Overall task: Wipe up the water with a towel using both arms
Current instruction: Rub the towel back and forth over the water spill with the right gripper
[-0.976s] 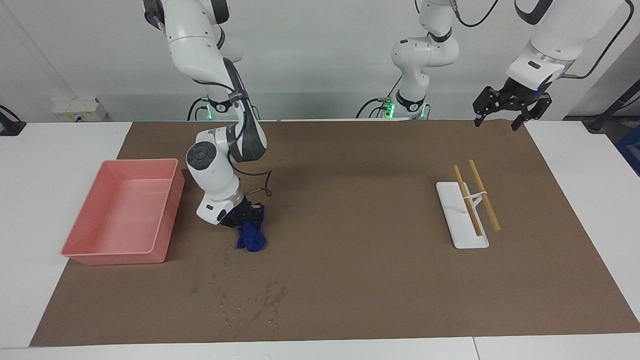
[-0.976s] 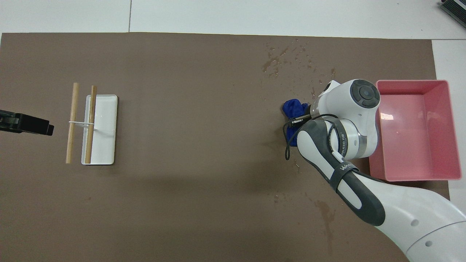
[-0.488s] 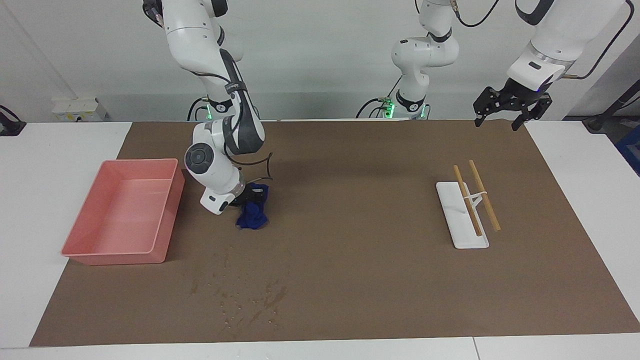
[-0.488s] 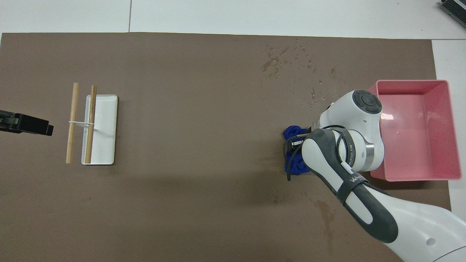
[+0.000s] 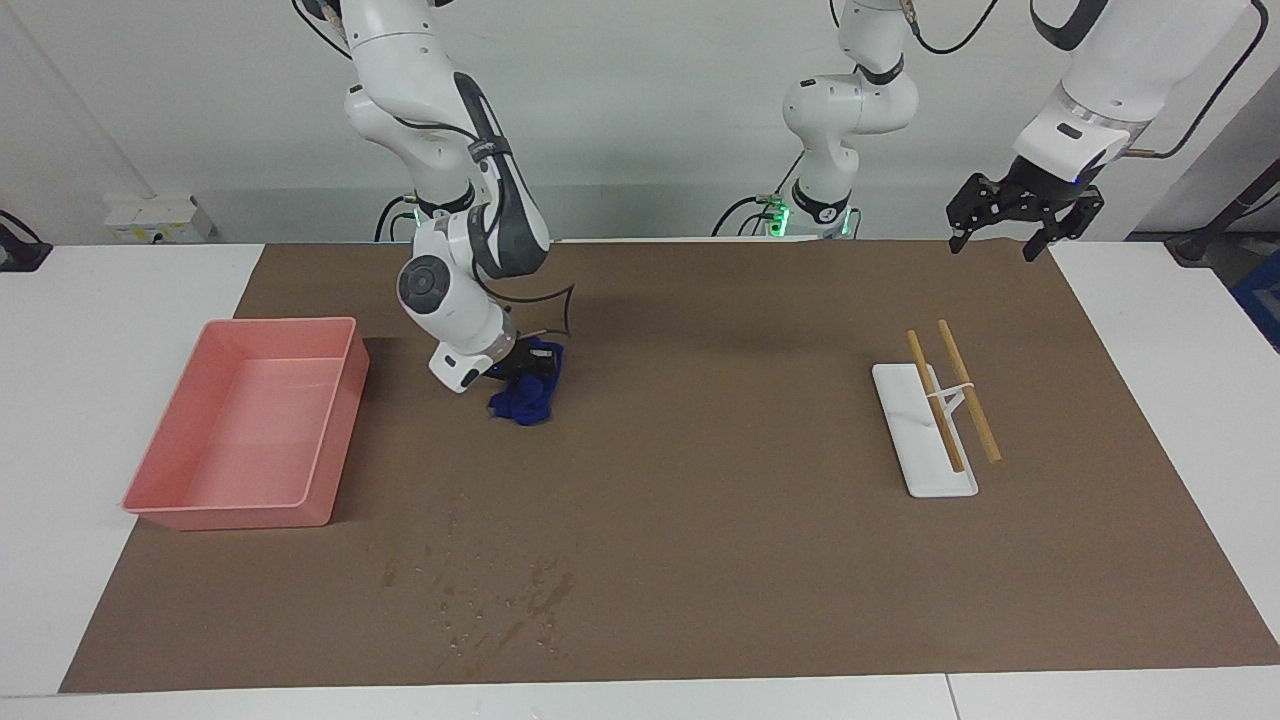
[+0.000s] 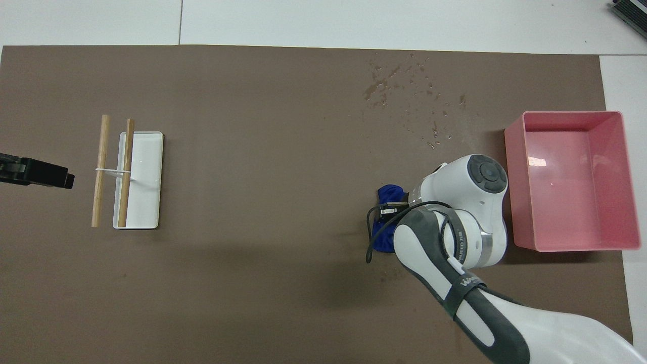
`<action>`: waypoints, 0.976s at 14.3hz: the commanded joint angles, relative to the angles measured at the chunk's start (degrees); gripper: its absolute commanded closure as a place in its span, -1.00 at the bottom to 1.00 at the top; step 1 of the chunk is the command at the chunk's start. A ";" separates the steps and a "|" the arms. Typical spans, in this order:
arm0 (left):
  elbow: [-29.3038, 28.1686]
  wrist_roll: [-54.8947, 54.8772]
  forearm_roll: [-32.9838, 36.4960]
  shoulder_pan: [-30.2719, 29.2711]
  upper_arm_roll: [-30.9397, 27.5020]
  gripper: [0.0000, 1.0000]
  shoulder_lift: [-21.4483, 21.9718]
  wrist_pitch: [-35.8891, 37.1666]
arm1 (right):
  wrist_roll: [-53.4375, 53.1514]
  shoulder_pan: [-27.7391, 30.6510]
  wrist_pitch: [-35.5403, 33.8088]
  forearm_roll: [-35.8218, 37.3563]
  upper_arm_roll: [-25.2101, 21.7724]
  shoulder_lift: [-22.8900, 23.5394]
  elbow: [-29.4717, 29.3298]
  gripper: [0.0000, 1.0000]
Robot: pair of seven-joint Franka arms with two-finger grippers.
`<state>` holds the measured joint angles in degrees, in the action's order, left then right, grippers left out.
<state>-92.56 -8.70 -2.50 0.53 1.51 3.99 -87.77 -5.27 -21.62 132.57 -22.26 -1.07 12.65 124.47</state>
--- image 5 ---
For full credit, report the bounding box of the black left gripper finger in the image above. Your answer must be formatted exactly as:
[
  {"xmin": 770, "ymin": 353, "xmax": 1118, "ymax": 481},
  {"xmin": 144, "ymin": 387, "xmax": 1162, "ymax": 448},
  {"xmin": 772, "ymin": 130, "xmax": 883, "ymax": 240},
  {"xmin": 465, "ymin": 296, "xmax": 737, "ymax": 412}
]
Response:
[
  {"xmin": 946, "ymin": 173, "xmax": 1016, "ymax": 253},
  {"xmin": 1022, "ymin": 185, "xmax": 1106, "ymax": 263}
]

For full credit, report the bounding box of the blue towel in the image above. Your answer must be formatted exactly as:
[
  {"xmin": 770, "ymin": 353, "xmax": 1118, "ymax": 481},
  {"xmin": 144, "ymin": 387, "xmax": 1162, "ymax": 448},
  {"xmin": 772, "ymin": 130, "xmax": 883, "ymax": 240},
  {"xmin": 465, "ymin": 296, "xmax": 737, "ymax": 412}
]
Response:
[{"xmin": 487, "ymin": 337, "xmax": 566, "ymax": 428}]

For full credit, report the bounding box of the white towel rack base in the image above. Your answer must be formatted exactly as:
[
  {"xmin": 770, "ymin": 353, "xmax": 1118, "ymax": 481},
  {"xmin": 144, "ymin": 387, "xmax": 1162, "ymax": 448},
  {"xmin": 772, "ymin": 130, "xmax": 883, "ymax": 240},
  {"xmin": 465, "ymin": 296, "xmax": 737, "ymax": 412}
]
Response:
[{"xmin": 871, "ymin": 362, "xmax": 980, "ymax": 499}]

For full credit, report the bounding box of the black stand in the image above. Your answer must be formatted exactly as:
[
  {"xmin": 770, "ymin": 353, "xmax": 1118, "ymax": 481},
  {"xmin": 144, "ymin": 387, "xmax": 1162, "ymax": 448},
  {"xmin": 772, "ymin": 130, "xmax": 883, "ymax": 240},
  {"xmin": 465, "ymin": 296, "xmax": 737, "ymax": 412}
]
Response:
[{"xmin": 1165, "ymin": 160, "xmax": 1280, "ymax": 266}]

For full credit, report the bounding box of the brown table mat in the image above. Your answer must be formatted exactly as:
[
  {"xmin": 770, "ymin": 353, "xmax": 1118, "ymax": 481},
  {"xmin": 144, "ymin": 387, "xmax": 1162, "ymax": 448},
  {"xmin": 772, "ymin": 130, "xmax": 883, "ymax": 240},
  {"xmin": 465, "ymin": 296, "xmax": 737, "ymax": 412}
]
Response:
[{"xmin": 58, "ymin": 238, "xmax": 1280, "ymax": 695}]

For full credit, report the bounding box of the wooden rack rod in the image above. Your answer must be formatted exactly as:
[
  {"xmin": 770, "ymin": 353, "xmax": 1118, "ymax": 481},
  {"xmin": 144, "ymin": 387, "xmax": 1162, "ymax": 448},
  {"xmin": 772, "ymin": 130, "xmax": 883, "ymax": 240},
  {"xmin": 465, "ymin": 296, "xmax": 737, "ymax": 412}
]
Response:
[
  {"xmin": 906, "ymin": 330, "xmax": 967, "ymax": 475},
  {"xmin": 936, "ymin": 319, "xmax": 1003, "ymax": 465}
]

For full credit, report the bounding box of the blue crate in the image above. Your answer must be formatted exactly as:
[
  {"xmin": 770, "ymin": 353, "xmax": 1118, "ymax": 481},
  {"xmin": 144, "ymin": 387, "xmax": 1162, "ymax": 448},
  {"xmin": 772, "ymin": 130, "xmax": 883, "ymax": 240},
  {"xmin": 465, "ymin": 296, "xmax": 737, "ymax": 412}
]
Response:
[{"xmin": 1230, "ymin": 250, "xmax": 1280, "ymax": 353}]

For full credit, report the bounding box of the pink plastic bin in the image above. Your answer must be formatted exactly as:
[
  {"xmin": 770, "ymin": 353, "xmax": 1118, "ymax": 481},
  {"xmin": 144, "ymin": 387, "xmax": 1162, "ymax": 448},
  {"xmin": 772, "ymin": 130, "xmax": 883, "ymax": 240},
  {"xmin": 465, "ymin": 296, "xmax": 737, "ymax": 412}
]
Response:
[{"xmin": 122, "ymin": 316, "xmax": 371, "ymax": 531}]

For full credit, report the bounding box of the black clamp device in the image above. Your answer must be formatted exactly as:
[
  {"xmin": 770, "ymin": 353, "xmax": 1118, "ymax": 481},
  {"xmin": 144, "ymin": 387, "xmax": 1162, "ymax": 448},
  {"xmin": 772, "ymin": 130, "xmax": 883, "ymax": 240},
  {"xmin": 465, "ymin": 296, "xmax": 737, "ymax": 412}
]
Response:
[{"xmin": 0, "ymin": 208, "xmax": 53, "ymax": 273}]

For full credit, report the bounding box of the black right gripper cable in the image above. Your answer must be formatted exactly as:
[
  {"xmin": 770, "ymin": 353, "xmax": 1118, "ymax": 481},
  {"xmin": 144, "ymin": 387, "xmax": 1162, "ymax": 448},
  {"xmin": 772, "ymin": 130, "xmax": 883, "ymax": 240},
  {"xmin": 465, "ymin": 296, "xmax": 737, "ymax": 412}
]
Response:
[{"xmin": 485, "ymin": 283, "xmax": 577, "ymax": 346}]

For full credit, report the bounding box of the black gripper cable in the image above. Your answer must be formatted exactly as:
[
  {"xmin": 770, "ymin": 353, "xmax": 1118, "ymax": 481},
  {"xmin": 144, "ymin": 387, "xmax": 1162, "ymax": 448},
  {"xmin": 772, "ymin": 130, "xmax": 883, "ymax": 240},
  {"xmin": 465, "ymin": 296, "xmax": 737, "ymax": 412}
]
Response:
[
  {"xmin": 1125, "ymin": 18, "xmax": 1269, "ymax": 161},
  {"xmin": 485, "ymin": 283, "xmax": 577, "ymax": 346}
]

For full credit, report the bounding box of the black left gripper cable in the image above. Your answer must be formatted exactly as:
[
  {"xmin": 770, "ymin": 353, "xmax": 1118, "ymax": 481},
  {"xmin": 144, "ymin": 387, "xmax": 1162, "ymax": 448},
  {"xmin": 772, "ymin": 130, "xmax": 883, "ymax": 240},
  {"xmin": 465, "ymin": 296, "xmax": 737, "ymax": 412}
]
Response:
[{"xmin": 1125, "ymin": 18, "xmax": 1269, "ymax": 161}]

